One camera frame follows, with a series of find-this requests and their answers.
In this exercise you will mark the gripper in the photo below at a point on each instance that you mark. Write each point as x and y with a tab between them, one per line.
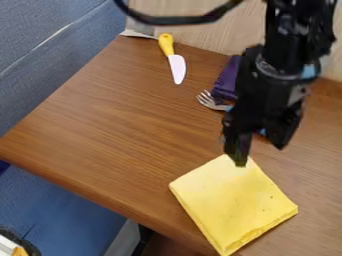
267	96

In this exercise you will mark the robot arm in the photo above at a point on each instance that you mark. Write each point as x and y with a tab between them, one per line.
294	30

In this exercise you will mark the yellow cloth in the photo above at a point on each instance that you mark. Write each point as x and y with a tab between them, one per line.
234	206

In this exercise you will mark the silver fork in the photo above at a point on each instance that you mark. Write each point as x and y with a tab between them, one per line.
209	100

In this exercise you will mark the purple toy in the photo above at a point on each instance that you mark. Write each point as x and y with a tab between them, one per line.
227	80

